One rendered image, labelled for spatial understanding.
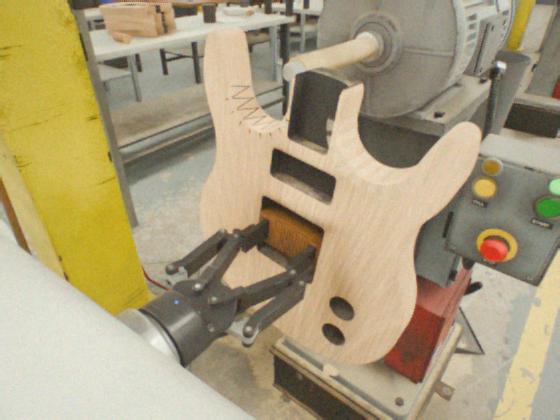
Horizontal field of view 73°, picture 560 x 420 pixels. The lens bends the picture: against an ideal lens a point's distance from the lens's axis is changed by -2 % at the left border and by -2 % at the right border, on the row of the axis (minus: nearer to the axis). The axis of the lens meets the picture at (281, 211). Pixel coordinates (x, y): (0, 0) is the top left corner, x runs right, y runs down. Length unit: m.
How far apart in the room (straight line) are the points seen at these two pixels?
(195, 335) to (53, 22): 1.04
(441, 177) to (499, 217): 0.33
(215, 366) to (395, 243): 1.32
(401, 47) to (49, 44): 0.94
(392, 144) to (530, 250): 0.36
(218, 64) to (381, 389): 1.05
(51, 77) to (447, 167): 1.11
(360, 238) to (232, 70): 0.25
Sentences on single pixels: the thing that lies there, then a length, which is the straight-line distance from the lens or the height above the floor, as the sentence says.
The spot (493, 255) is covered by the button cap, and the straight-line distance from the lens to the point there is 0.70.
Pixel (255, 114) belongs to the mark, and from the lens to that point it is 0.51.
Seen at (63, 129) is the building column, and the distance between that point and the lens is 1.32.
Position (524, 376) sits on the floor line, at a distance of 1.88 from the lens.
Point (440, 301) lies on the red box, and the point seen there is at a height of 0.62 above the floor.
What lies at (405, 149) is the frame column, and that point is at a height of 1.01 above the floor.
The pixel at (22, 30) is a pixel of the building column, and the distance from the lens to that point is 1.25.
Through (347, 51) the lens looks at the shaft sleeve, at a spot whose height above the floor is 1.26.
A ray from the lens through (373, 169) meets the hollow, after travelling 0.43.
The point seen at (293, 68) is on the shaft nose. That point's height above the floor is 1.26.
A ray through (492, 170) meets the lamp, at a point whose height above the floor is 1.10.
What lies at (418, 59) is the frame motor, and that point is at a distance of 0.67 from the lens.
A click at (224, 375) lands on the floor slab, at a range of 1.64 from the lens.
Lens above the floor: 1.38
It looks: 34 degrees down
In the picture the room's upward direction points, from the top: straight up
